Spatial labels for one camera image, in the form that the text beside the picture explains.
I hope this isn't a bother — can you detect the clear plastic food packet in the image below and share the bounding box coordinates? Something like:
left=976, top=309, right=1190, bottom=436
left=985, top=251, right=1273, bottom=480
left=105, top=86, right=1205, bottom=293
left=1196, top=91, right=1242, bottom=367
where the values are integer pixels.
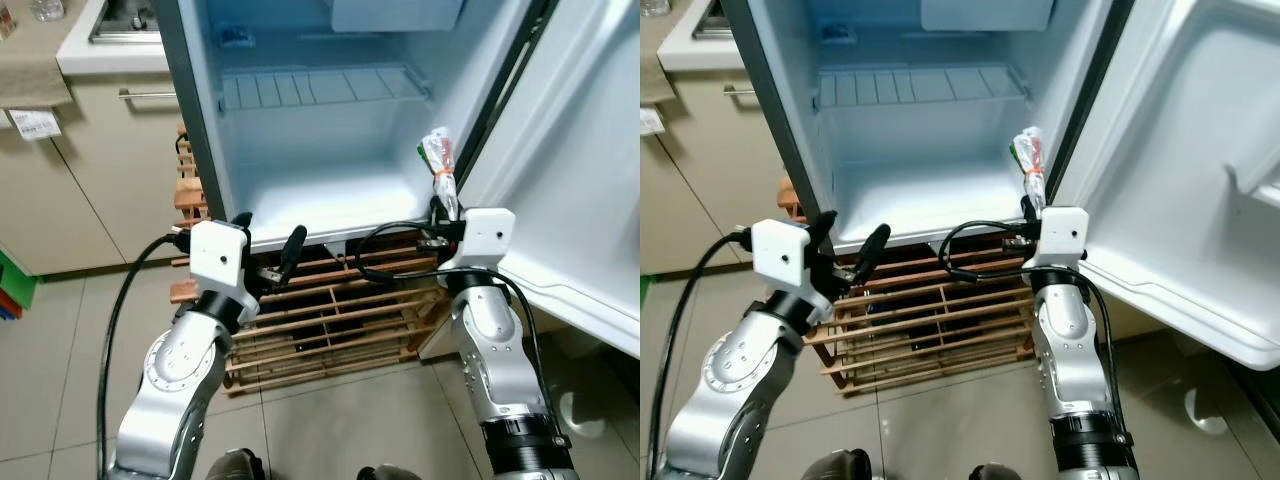
left=417, top=127, right=462, bottom=223
left=1010, top=126, right=1048, bottom=216

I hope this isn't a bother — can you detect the dark grey mini fridge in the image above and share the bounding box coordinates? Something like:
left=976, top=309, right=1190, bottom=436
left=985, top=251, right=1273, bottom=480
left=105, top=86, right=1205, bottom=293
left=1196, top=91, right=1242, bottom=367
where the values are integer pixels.
left=720, top=0, right=1136, bottom=254
left=153, top=0, right=558, bottom=254

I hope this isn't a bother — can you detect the white fridge door shelf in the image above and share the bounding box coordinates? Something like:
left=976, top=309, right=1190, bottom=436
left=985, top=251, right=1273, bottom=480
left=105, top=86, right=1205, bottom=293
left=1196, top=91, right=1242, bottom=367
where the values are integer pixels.
left=1228, top=140, right=1280, bottom=211

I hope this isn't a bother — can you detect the wooden wine rack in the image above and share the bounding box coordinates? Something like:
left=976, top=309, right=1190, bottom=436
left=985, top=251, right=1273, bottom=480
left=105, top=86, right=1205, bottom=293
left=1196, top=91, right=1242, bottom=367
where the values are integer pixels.
left=775, top=175, right=1041, bottom=396
left=168, top=120, right=453, bottom=398

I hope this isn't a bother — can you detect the beige kitchen cabinet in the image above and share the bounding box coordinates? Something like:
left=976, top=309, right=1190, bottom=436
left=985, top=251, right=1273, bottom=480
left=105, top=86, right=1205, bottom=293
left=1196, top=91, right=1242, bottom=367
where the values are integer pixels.
left=0, top=75, right=201, bottom=278
left=640, top=72, right=801, bottom=278

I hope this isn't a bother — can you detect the dark robot left foot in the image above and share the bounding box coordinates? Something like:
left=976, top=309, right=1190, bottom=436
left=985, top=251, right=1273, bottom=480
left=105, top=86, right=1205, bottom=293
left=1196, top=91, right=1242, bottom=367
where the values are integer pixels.
left=203, top=447, right=268, bottom=480
left=800, top=448, right=869, bottom=480

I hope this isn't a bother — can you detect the pale freezer compartment flap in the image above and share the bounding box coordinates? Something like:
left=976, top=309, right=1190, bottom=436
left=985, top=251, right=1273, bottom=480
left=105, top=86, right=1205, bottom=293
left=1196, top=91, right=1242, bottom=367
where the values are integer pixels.
left=330, top=0, right=468, bottom=34
left=920, top=0, right=1056, bottom=33

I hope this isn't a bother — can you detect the white kitchen countertop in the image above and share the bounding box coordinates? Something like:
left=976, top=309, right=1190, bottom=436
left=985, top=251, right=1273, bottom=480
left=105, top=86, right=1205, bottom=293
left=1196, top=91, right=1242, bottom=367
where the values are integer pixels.
left=55, top=0, right=171, bottom=77
left=655, top=0, right=746, bottom=73

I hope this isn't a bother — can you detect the steel gas stove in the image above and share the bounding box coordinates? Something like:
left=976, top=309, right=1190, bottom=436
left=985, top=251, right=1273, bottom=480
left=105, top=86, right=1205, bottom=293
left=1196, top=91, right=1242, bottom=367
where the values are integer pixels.
left=88, top=0, right=163, bottom=45
left=690, top=0, right=736, bottom=41

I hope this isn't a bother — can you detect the green storage bin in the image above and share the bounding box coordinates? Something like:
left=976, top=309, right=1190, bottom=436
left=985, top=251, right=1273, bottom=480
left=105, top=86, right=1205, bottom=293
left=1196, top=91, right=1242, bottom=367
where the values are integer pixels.
left=0, top=250, right=38, bottom=311

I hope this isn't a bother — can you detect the beige counter cloth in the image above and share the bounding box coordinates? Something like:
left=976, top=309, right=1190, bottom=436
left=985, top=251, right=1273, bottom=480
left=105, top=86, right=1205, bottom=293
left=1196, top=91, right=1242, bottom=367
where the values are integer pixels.
left=640, top=0, right=681, bottom=106
left=0, top=0, right=103, bottom=109

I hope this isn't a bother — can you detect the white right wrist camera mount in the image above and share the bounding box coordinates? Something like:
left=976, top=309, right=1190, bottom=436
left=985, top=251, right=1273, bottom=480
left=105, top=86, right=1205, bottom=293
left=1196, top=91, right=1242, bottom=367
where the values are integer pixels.
left=440, top=207, right=517, bottom=293
left=1030, top=206, right=1091, bottom=273

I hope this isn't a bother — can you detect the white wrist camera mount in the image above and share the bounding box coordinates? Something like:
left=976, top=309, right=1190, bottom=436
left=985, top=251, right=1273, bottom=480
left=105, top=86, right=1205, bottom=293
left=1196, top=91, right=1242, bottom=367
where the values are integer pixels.
left=440, top=207, right=517, bottom=293
left=750, top=218, right=811, bottom=301
left=1030, top=206, right=1091, bottom=273
left=188, top=220, right=251, bottom=313

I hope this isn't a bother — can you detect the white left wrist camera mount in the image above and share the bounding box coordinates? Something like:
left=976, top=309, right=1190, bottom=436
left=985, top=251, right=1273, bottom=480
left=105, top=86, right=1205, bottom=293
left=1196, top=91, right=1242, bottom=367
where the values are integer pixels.
left=188, top=220, right=251, bottom=313
left=750, top=218, right=811, bottom=301

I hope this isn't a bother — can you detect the white wire fridge shelf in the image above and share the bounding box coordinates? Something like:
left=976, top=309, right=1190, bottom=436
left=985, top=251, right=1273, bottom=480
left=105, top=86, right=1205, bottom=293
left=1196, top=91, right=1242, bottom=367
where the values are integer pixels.
left=217, top=64, right=433, bottom=113
left=815, top=64, right=1031, bottom=111

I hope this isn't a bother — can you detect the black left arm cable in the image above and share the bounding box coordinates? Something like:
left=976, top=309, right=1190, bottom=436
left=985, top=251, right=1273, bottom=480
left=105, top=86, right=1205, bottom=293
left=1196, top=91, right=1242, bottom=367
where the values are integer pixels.
left=95, top=232, right=196, bottom=480
left=645, top=230, right=756, bottom=480

